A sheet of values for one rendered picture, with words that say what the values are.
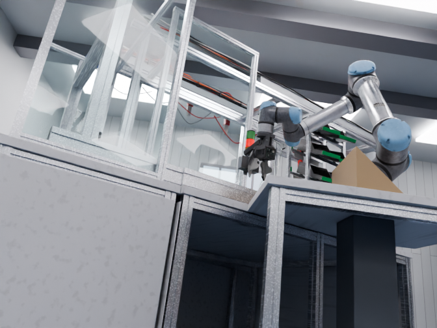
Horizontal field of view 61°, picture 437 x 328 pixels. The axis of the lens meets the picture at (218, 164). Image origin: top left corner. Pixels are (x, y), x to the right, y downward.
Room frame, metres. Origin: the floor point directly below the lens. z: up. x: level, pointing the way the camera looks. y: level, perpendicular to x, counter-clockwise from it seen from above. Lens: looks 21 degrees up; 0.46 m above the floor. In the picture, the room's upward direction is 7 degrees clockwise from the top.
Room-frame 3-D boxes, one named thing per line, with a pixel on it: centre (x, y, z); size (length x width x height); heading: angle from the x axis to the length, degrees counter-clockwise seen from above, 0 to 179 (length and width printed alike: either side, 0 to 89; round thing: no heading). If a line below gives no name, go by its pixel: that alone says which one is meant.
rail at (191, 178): (1.67, -0.23, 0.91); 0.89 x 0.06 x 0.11; 121
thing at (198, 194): (2.32, -0.16, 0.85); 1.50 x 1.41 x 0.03; 121
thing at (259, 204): (1.46, -0.59, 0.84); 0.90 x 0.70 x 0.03; 93
